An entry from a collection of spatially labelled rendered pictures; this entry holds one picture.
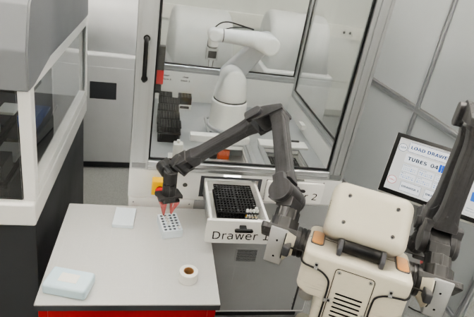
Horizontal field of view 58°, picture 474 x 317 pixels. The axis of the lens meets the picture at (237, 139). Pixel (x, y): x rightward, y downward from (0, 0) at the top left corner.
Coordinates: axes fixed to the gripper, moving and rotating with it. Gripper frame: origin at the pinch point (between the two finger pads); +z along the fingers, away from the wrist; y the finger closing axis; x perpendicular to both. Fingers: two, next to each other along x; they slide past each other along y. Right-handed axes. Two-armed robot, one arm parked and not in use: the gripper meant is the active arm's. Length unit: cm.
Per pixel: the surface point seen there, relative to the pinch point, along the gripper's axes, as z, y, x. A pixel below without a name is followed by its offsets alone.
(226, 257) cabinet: 40, -39, -10
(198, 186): -1.8, -20.1, -14.1
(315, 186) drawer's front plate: -6, -73, 6
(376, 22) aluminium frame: -85, -81, 10
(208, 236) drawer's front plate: 1.5, -11.1, 18.3
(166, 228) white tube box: 6.2, 0.8, 2.4
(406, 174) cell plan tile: -19, -109, 26
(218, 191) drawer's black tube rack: -4.0, -25.4, -4.2
